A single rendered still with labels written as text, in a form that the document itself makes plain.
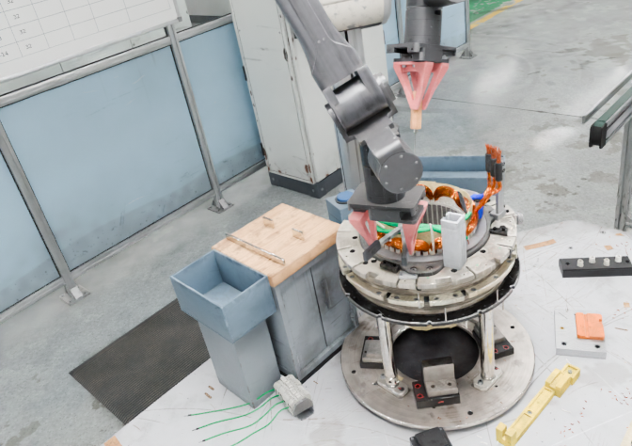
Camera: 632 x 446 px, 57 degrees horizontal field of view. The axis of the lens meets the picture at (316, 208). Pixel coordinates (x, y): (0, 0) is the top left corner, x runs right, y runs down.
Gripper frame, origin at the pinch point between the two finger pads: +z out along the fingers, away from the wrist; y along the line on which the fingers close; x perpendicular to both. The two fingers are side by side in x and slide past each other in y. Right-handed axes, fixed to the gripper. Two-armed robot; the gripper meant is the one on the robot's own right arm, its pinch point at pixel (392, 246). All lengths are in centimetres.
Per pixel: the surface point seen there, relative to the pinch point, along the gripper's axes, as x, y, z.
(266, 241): 11.2, -31.0, 10.3
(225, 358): -5.1, -35.8, 28.0
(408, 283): 0.3, 1.8, 7.3
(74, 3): 135, -193, -19
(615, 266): 51, 33, 37
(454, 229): 5.4, 8.4, -0.5
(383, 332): 3.1, -5.0, 21.7
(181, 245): 139, -182, 117
